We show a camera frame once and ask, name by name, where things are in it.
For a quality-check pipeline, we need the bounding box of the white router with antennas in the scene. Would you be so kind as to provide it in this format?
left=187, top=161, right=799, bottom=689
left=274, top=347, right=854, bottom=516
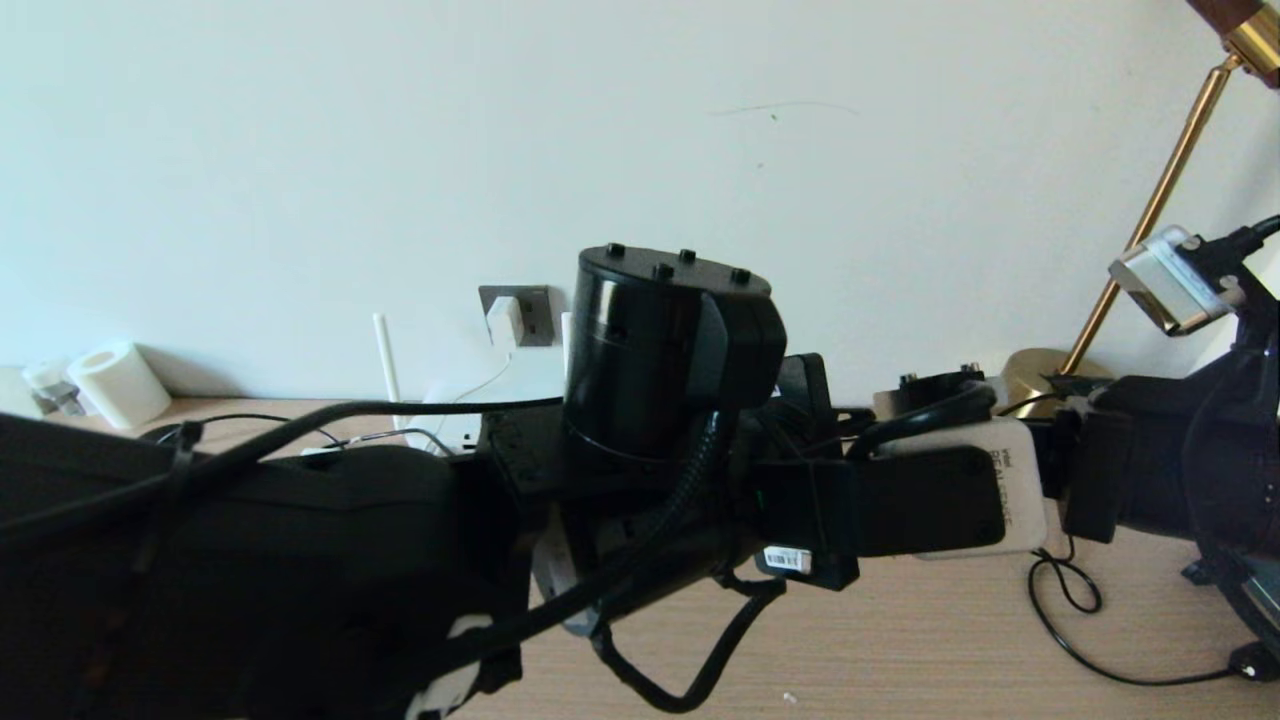
left=374, top=312, right=573, bottom=453

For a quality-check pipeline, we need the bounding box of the black clip on lamp base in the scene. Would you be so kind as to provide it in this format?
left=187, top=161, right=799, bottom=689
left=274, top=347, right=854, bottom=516
left=1045, top=373, right=1113, bottom=401

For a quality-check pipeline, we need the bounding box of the brass desk lamp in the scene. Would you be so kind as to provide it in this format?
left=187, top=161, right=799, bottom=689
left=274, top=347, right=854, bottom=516
left=1000, top=0, right=1280, bottom=417

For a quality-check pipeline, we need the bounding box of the white toilet paper roll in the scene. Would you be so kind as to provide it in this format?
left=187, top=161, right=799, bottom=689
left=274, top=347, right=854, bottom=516
left=66, top=343, right=173, bottom=431

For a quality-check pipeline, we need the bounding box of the small clear plastic jar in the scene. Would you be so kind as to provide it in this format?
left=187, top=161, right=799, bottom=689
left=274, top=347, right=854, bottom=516
left=22, top=358, right=86, bottom=419

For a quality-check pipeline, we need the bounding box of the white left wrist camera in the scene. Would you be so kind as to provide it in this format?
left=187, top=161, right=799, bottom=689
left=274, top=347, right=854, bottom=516
left=878, top=417, right=1053, bottom=561

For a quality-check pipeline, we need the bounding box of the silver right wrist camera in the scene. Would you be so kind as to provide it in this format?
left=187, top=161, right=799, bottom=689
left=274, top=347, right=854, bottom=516
left=1107, top=224, right=1247, bottom=337

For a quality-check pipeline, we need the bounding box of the black lamp cable with plug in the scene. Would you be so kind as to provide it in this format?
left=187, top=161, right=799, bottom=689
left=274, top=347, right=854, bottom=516
left=1026, top=545, right=1280, bottom=687

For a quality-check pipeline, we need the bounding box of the grey wall socket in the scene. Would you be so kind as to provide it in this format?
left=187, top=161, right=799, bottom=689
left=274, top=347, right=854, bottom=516
left=479, top=286, right=554, bottom=348

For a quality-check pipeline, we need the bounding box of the long black cable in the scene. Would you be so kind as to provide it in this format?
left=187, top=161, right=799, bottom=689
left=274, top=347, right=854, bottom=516
left=190, top=411, right=453, bottom=457

